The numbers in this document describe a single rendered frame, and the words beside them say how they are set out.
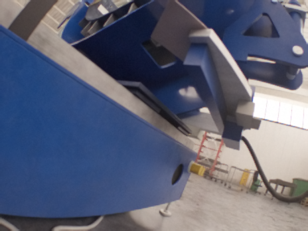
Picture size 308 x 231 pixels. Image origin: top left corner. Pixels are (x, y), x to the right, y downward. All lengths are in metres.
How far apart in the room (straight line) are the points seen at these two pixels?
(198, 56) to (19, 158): 0.53
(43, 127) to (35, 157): 0.07
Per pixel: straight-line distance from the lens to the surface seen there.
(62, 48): 0.43
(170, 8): 0.52
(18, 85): 0.36
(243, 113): 0.77
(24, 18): 0.40
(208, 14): 1.09
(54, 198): 0.48
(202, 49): 0.51
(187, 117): 1.26
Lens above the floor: 0.48
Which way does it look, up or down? 11 degrees up
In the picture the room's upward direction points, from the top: 22 degrees clockwise
